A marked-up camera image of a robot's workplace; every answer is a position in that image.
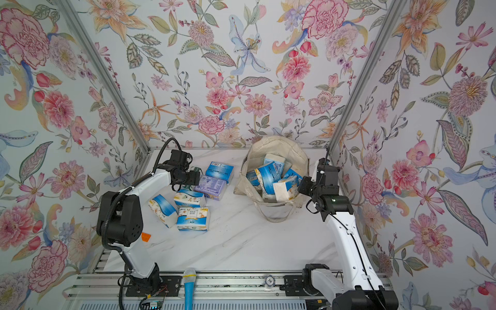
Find white blue tissue cube pack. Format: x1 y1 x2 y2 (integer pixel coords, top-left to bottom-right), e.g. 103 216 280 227
263 154 285 174

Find blue tissue pack front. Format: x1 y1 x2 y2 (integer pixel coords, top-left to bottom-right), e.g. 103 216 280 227
255 163 281 196

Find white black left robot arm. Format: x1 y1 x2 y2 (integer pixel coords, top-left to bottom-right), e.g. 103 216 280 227
96 150 200 290

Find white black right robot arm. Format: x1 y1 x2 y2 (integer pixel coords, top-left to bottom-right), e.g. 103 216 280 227
298 158 399 309

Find blue white tissue pack left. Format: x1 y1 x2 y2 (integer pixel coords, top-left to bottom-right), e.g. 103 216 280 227
174 189 206 208

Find purple tissue pack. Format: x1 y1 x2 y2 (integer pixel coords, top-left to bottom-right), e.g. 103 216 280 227
194 175 227 201

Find blue white tissue pack tilted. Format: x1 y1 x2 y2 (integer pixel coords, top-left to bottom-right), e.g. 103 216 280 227
149 195 178 229

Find orange white tissue pack middle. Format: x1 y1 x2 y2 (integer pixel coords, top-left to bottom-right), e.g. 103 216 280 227
176 207 210 231

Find orange tag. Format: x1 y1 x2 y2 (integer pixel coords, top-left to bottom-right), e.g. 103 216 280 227
141 232 151 242

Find silver round knob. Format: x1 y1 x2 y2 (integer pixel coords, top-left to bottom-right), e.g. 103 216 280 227
263 275 276 290

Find blue microphone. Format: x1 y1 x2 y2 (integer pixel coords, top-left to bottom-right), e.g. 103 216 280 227
182 268 196 310

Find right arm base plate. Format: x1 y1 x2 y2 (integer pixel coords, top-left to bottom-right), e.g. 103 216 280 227
280 275 309 297

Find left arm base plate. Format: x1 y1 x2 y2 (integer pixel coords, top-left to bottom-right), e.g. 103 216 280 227
125 275 182 298

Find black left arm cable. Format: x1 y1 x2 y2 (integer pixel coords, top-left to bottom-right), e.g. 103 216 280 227
99 137 183 310

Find aluminium front rail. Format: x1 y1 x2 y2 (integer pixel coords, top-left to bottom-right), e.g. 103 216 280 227
61 270 392 302

